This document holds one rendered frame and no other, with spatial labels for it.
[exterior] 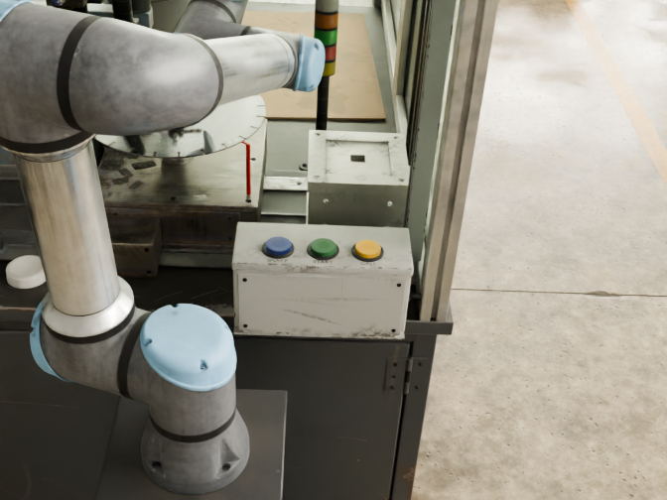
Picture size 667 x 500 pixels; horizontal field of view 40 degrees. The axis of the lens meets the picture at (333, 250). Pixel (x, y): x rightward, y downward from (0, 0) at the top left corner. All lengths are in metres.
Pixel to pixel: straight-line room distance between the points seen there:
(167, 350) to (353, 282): 0.39
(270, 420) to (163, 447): 0.19
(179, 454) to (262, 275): 0.32
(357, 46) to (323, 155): 0.81
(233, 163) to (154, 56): 0.83
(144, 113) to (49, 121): 0.10
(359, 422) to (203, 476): 0.54
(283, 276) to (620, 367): 1.47
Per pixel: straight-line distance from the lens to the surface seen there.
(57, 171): 1.02
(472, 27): 1.26
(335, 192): 1.58
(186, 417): 1.19
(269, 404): 1.38
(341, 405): 1.69
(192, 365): 1.13
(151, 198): 1.63
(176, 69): 0.92
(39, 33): 0.94
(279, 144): 1.98
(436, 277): 1.48
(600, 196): 3.37
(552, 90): 4.05
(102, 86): 0.90
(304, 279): 1.41
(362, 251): 1.41
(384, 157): 1.66
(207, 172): 1.69
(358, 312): 1.45
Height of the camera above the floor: 1.76
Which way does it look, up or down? 37 degrees down
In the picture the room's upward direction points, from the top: 3 degrees clockwise
